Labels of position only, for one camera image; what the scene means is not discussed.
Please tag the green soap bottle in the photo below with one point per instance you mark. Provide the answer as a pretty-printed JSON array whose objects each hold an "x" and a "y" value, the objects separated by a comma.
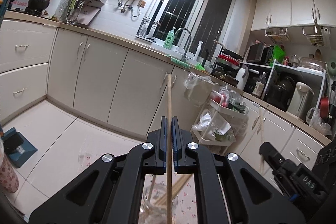
[{"x": 169, "y": 39}]

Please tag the green bag on shelf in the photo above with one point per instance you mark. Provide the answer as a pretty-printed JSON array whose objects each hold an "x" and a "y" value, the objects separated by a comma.
[{"x": 278, "y": 54}]

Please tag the floral covered bin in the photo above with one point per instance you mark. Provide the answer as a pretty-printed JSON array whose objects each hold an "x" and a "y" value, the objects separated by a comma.
[{"x": 8, "y": 178}]

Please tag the clear glass jar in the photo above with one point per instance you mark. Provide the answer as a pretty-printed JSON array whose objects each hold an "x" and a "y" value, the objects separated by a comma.
[{"x": 153, "y": 205}]

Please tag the clear plastic bottle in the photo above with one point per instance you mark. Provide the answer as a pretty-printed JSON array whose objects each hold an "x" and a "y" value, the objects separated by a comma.
[{"x": 260, "y": 85}]

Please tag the white plastic jug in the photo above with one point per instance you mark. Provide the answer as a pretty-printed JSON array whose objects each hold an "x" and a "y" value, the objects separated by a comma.
[{"x": 242, "y": 77}]

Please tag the white rolling cart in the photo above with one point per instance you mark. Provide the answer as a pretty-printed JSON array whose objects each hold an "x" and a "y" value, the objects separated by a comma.
[{"x": 222, "y": 121}]

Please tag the chrome kitchen faucet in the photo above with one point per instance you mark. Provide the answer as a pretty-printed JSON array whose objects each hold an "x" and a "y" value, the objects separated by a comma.
[{"x": 183, "y": 48}]

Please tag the black rice cooker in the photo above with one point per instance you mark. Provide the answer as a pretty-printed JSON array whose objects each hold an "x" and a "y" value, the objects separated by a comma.
[{"x": 280, "y": 94}]

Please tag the white spray bottle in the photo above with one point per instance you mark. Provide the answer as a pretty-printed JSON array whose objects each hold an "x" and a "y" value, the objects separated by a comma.
[{"x": 198, "y": 50}]

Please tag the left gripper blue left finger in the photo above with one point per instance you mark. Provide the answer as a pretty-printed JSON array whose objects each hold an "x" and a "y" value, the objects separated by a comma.
[{"x": 156, "y": 163}]

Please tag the window with bars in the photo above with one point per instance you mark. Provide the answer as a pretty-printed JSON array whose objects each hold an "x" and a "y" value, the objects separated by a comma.
[{"x": 205, "y": 19}]

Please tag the crumpled clear plastic bag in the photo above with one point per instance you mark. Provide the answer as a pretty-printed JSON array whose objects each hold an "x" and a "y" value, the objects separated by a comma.
[{"x": 314, "y": 120}]

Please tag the hanging wire basket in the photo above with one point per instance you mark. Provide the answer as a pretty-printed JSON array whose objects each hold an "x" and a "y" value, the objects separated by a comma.
[{"x": 278, "y": 35}]

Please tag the red frying pan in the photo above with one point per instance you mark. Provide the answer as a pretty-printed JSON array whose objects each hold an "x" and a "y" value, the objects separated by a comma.
[{"x": 324, "y": 107}]

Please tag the wire dish basket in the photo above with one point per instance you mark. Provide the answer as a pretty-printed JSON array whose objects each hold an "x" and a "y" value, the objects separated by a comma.
[{"x": 147, "y": 29}]

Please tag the green cleaning cloth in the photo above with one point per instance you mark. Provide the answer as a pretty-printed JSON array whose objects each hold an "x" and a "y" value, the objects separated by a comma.
[{"x": 178, "y": 62}]

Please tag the blue dustpan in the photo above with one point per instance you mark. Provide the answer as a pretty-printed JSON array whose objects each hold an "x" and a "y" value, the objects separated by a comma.
[{"x": 17, "y": 148}]

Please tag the wall spice rack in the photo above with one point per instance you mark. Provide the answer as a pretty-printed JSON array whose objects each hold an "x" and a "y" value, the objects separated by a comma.
[{"x": 81, "y": 13}]

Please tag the hanging trash bag bin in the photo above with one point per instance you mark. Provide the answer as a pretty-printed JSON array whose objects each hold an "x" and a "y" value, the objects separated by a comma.
[{"x": 198, "y": 88}]

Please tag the black microwave oven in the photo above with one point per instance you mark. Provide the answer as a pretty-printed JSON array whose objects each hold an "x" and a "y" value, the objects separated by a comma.
[{"x": 260, "y": 54}]

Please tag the white counter shelf rack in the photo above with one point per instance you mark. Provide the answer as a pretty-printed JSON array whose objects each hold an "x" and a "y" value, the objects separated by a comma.
[{"x": 314, "y": 79}]

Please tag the red lidded pan stack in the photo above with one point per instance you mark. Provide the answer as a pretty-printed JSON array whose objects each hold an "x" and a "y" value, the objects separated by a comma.
[{"x": 226, "y": 65}]

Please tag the cherry print tablecloth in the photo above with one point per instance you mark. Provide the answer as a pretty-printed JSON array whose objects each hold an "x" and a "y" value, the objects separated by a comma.
[{"x": 184, "y": 205}]

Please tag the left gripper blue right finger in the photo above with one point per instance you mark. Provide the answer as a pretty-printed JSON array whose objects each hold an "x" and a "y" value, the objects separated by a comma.
[{"x": 183, "y": 164}]

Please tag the black wok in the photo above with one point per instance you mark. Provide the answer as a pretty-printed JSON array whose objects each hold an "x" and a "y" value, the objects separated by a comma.
[{"x": 36, "y": 7}]

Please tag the white electric kettle pot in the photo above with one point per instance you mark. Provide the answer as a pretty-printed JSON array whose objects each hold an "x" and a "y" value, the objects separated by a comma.
[{"x": 301, "y": 101}]

